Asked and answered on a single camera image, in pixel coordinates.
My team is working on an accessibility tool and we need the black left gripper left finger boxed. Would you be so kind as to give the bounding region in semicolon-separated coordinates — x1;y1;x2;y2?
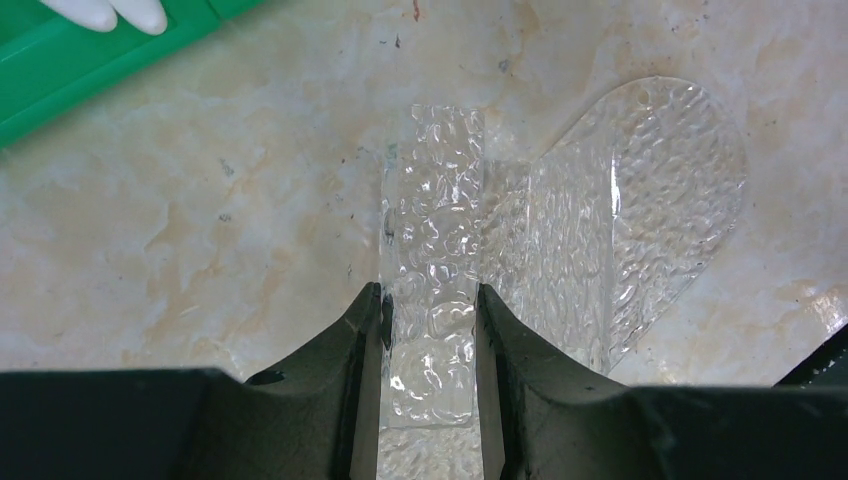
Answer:
1;283;383;479

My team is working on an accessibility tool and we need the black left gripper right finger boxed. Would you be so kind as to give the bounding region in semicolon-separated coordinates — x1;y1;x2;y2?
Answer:
474;284;847;479

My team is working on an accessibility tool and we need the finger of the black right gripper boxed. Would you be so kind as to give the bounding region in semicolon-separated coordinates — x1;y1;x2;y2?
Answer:
777;325;847;387

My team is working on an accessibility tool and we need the clear textured plastic tray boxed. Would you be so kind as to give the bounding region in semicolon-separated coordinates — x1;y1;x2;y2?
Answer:
377;76;747;479

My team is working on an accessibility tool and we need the green compartment bin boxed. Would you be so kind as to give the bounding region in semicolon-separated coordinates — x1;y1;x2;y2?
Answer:
1;0;257;146

